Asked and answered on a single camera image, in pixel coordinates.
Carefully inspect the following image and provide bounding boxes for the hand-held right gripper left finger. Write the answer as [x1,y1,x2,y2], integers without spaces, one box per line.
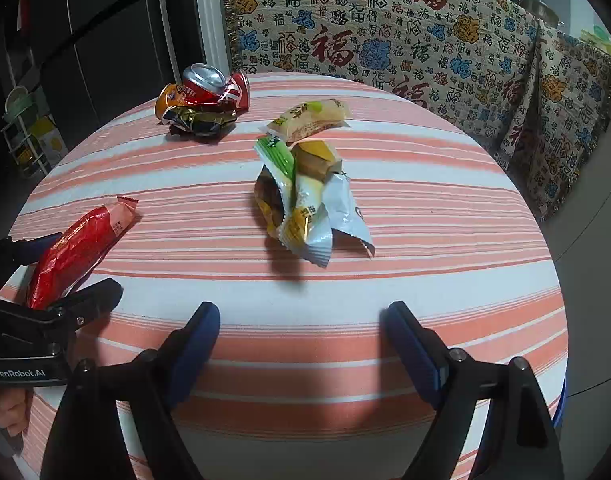
[40,301,221,480]

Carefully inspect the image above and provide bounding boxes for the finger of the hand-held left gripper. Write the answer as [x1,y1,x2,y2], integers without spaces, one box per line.
[0,232,63,281]
[50,277,123,333]

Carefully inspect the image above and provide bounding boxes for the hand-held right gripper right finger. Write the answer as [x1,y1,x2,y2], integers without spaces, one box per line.
[383,301,566,480]

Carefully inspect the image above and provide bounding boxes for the long red snack wrapper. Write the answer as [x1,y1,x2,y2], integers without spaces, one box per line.
[26,196,139,311]

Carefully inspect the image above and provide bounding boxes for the pale yellow cracker packet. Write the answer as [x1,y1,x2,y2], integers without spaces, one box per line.
[264,99,352,142]

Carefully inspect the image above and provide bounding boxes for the person's left hand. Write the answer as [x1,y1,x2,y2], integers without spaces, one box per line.
[0,387,34,453]

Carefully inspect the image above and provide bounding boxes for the striped orange white tablecloth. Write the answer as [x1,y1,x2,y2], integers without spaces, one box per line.
[0,72,571,480]

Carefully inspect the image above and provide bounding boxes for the yellow cardboard box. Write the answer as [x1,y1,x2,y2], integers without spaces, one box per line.
[35,117,69,168]

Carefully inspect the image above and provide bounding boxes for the white storage rack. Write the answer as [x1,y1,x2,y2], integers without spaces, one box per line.
[0,85,68,177]

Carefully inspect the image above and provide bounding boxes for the silver white empty wrapper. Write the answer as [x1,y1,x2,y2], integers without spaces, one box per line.
[325,172,375,257]

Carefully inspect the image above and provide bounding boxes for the brown snack wrapper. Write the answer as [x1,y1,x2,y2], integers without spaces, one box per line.
[254,170,286,236]

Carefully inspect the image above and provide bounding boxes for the yellow white snack wrapper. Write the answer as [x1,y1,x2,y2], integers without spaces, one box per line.
[280,180,333,268]

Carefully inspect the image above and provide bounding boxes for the green snack wrapper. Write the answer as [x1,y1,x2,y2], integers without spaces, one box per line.
[254,136,297,186]

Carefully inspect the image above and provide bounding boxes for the gold black crumpled wrapper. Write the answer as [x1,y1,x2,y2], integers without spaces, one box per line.
[166,102,238,140]

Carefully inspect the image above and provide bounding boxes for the orange snack wrapper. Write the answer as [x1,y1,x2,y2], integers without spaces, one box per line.
[155,84,186,121]

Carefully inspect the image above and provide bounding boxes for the yellow wrapped cake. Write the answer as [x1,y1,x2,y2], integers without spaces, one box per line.
[291,141,343,176]

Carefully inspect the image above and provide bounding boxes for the grey refrigerator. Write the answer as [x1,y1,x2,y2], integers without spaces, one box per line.
[5,0,206,126]

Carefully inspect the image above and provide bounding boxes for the crushed red soda can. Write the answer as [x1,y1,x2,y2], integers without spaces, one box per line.
[182,63,250,111]

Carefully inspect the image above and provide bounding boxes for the small printed blanket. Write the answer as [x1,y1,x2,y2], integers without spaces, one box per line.
[495,22,611,221]

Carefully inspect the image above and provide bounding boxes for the large printed blanket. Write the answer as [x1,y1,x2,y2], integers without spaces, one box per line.
[218,0,543,156]

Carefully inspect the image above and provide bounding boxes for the yellow green food containers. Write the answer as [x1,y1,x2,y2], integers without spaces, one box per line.
[580,25,611,50]

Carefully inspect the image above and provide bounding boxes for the steel cooking pot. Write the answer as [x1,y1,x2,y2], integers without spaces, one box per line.
[508,0,566,26]

